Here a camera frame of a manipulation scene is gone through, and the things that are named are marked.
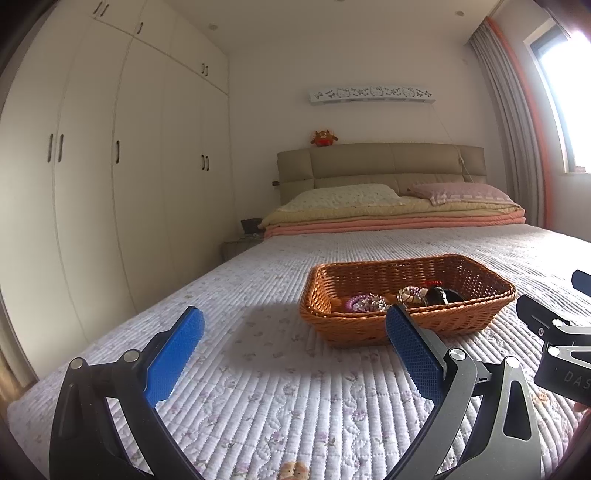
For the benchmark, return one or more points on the orange plush toy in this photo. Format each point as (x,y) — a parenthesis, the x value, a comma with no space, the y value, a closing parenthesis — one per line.
(323,138)

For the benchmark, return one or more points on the grey and pink curtain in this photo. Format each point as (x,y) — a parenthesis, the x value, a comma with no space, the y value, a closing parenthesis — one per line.
(508,115)

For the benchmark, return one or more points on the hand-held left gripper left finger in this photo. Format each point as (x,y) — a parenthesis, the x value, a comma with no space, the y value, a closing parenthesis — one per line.
(175,355)

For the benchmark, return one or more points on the beige padded headboard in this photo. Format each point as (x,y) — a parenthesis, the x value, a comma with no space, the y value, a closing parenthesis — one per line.
(369,166)

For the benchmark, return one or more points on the dark hair clip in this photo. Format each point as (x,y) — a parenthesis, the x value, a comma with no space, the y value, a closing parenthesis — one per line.
(441,295)

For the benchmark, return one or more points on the dark box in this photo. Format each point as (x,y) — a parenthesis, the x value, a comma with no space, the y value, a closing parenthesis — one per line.
(251,226)

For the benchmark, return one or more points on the window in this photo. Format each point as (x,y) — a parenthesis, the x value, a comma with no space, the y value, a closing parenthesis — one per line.
(568,92)

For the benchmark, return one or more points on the white wardrobe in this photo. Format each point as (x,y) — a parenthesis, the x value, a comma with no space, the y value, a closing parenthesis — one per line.
(138,184)

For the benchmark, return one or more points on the folded pink and beige blankets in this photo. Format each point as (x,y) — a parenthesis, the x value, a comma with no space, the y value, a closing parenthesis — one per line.
(369,229)

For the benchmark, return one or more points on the pink pillow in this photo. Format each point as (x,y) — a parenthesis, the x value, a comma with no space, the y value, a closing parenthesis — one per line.
(457,191)

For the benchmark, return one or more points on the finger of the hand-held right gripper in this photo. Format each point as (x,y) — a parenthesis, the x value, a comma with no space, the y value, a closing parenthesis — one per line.
(582,281)
(535,311)

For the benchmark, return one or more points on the yellow floral pillow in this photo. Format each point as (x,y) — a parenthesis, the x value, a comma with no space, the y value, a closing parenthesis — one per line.
(341,196)

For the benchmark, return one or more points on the folded yellow pink blankets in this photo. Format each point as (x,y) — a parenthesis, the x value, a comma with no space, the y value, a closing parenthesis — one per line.
(369,213)

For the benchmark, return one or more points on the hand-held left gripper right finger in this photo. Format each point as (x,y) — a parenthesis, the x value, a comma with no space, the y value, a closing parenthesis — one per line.
(415,353)

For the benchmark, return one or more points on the brown wicker basket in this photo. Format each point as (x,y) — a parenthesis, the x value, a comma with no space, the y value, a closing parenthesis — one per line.
(351,327)

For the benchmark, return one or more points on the grey nightstand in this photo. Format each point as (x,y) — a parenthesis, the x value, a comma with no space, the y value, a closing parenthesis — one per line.
(235,249)

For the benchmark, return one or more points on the white carved wall ornament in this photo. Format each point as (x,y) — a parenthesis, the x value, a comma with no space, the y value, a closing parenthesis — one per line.
(369,93)

